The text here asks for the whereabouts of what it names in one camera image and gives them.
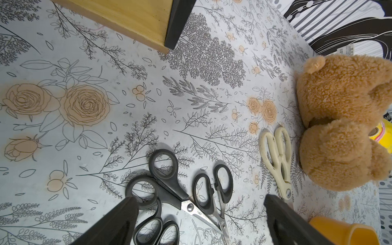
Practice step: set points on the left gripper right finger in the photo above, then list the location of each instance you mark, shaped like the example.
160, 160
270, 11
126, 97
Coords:
287, 227

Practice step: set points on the yellow plastic storage box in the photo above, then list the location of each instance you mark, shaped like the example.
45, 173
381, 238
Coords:
341, 233

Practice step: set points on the cream kitchen scissors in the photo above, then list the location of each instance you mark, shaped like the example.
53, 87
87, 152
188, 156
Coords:
276, 153

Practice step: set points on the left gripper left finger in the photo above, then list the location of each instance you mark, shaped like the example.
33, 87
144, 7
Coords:
114, 228

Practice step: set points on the yellow plush toy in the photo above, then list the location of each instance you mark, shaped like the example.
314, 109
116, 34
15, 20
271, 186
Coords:
382, 134

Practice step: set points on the wooden shelf black frame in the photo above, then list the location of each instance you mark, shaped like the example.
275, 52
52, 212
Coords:
157, 24

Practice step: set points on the floral table mat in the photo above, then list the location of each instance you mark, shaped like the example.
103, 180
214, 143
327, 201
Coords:
83, 106

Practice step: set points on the small black scissors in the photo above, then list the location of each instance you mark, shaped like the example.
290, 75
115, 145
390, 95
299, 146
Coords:
217, 196
154, 231

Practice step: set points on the brown teddy bear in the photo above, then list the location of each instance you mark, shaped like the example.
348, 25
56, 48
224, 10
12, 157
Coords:
342, 99

